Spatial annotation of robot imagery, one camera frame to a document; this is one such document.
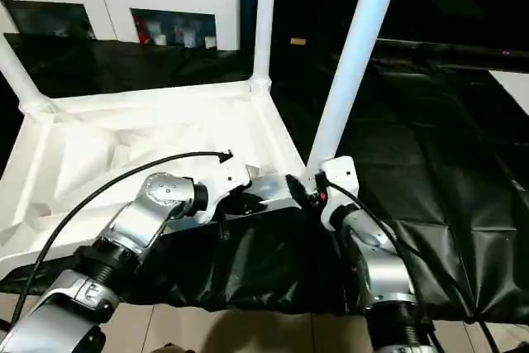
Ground white plastic table top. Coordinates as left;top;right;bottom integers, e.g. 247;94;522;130
0;79;319;261

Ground white plastic table leg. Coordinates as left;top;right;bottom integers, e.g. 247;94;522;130
0;39;55;116
248;0;279;93
304;0;407;182

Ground black work mat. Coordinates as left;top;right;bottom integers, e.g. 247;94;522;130
0;31;529;325

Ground red bottle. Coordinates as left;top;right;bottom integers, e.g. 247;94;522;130
135;17;150;44

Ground white flat board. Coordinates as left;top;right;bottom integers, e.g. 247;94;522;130
491;70;529;114

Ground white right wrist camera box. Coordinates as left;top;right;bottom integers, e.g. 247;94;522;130
316;156;358;230

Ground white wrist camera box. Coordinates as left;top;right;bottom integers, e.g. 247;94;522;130
195;155;251;222
316;156;358;230

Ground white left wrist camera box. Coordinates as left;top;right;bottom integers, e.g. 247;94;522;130
195;155;251;222

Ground black rail bar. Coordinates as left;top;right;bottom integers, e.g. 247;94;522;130
374;37;529;63

